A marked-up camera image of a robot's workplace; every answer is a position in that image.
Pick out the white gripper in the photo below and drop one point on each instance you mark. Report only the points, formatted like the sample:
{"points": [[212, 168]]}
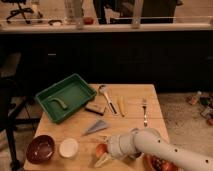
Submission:
{"points": [[117, 145]]}

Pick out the orange red apple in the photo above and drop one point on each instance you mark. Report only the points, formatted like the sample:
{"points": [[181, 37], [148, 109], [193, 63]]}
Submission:
{"points": [[100, 149]]}

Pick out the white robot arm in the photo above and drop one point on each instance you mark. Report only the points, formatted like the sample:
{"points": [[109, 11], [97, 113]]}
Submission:
{"points": [[149, 141]]}

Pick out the grey triangular wedge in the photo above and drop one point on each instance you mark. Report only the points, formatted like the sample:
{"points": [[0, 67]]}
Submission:
{"points": [[96, 126]]}

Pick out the brown wooden block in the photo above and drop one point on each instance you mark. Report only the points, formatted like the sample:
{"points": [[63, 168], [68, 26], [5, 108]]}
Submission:
{"points": [[95, 108]]}

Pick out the orange bowl with food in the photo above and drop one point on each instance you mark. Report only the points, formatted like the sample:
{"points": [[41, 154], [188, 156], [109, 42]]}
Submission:
{"points": [[153, 163]]}

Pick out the silver fork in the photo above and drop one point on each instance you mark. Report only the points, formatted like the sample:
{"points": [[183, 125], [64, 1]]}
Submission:
{"points": [[144, 106]]}

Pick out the green plastic tray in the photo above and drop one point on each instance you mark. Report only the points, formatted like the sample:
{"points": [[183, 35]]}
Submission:
{"points": [[73, 90]]}

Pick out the dark red bowl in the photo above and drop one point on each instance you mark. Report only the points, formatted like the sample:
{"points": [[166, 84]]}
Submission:
{"points": [[41, 149]]}

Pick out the black chair at left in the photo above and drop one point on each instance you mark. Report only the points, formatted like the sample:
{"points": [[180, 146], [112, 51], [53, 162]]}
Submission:
{"points": [[8, 116]]}

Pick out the red object on shelf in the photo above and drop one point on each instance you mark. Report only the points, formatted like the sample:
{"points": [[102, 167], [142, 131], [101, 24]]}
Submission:
{"points": [[88, 20]]}

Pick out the black office chair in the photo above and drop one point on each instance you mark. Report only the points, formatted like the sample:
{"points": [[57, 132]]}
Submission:
{"points": [[19, 10]]}

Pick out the green curved handle piece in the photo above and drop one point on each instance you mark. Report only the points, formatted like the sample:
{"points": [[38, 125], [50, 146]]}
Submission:
{"points": [[62, 104]]}

